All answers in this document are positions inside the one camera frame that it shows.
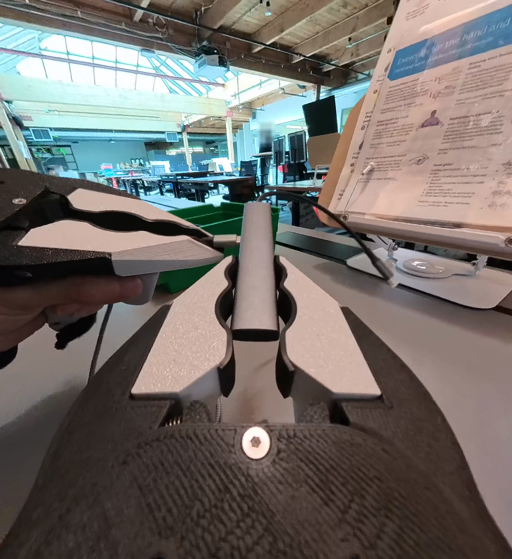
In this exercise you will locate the printed exercise sheet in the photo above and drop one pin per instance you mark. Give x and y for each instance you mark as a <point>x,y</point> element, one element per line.
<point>457,131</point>

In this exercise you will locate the small black monitor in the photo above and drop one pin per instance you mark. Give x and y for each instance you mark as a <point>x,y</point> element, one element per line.
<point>278,149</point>
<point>297,146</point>

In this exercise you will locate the white document stand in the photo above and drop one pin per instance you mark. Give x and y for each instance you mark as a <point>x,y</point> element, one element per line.
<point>457,284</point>

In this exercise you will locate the small cardboard panel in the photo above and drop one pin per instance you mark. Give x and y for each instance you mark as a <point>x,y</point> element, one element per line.
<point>323,148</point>

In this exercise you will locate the dark wooden table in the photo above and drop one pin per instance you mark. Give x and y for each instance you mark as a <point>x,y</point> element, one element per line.
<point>212,181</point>

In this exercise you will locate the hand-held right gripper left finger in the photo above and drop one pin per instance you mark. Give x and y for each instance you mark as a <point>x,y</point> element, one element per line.
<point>181,345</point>

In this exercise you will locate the large cardboard sheet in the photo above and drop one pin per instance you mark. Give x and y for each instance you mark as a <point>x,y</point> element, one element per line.
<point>339,174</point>

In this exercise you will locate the grey desk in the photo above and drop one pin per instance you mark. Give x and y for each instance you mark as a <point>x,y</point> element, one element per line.
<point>413,358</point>

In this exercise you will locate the person's left hand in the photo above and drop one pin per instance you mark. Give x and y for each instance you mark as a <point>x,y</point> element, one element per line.
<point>15,310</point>

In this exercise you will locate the grey USB hub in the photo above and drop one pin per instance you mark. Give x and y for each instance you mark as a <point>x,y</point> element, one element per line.
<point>254,279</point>

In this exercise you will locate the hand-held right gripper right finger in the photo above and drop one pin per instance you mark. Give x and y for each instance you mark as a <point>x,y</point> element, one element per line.
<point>330,349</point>

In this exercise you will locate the large black monitor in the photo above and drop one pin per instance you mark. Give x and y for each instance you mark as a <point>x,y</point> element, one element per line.
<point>320,115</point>

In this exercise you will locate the green plastic bin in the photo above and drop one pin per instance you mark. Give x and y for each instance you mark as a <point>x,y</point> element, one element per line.
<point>186,279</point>

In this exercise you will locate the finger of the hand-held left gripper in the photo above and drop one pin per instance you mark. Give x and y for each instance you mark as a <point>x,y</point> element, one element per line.
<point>72,238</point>
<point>120,203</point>

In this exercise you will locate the ceiling heater unit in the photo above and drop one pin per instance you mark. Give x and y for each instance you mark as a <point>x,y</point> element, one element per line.
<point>211,65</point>

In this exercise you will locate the black desk pad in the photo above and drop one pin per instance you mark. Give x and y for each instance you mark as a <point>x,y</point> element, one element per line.
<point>317,244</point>

